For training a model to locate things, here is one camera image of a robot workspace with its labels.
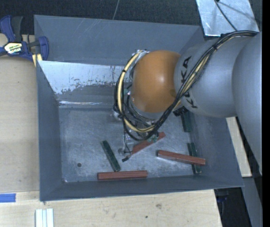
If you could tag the red-brown flat block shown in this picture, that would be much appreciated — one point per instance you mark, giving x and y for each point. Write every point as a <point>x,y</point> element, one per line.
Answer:
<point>143,146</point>
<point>122,175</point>
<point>181,157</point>

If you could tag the dark green flat block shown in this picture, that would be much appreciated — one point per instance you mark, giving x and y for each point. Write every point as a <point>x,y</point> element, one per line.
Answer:
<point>187,123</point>
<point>193,150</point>
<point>110,155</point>

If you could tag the grey metal bin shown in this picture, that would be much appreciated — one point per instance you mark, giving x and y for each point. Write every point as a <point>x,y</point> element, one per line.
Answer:
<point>83,136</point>

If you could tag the pale wood flat board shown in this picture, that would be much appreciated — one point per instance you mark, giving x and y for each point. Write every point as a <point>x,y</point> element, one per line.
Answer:
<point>14,126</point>

